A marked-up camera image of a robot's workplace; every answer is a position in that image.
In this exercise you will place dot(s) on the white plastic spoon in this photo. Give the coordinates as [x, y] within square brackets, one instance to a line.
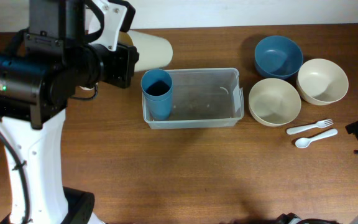
[305, 142]

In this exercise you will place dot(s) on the beige bowl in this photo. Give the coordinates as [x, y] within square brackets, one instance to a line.
[274, 102]
[321, 82]

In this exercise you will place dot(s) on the blue cup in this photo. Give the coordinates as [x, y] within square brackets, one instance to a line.
[159, 107]
[157, 88]

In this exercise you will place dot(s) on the clear plastic container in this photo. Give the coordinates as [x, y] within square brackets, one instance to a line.
[202, 98]

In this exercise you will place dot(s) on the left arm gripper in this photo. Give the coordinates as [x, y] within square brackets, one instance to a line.
[124, 60]

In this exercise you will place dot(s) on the white plastic fork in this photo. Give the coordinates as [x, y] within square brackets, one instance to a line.
[320, 124]

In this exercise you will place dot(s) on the beige cup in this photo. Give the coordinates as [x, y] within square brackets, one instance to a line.
[154, 52]

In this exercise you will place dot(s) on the blue bowl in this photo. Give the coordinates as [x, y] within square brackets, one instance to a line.
[277, 57]

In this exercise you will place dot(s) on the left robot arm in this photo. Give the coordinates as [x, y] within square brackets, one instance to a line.
[66, 45]

